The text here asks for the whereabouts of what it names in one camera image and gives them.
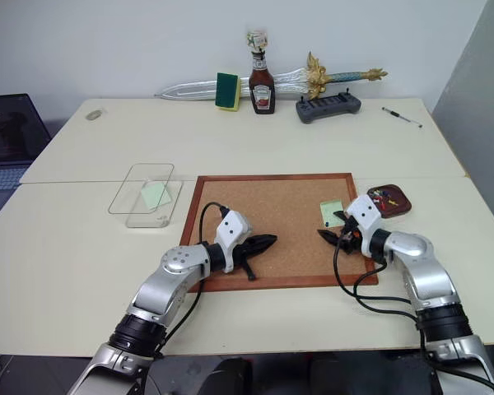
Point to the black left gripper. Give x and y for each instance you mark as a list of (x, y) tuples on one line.
[(243, 251)]

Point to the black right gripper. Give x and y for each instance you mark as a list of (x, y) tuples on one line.
[(350, 240)]

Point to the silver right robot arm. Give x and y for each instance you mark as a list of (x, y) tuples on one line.
[(428, 280)]

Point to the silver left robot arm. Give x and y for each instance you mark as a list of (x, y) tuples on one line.
[(156, 292)]

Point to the small green sticky note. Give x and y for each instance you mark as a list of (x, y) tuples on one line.
[(330, 212)]

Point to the brown oval tray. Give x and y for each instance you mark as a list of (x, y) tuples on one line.
[(397, 205)]

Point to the clear plastic box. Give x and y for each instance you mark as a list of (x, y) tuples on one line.
[(152, 214)]

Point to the large green sticky note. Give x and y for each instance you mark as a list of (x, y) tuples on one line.
[(157, 194)]

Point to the wood-framed cork board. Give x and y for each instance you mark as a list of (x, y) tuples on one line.
[(280, 214)]

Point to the red pushpin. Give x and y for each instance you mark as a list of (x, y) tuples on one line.
[(379, 201)]

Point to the grey handheld controller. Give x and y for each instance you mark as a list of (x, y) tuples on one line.
[(327, 108)]

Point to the black and silver pen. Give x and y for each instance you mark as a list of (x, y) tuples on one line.
[(401, 117)]

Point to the ketchup bottle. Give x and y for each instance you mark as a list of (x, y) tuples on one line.
[(262, 90)]

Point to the silver toy sword gold hilt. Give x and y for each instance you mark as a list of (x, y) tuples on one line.
[(292, 77)]

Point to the green and yellow sponge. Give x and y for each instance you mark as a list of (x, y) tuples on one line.
[(226, 90)]

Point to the grey partition panel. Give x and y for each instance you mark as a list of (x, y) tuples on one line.
[(477, 115)]

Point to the small printed jar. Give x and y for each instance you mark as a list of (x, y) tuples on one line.
[(257, 40)]

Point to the round grey table grommet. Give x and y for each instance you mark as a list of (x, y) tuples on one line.
[(94, 114)]

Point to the dark laptop computer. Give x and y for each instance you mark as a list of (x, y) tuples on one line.
[(8, 136)]

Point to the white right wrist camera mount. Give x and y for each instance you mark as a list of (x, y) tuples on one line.
[(366, 218)]

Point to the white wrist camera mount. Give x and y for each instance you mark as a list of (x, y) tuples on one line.
[(230, 230), (366, 218)]

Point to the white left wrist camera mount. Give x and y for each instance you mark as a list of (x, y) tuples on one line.
[(230, 230)]

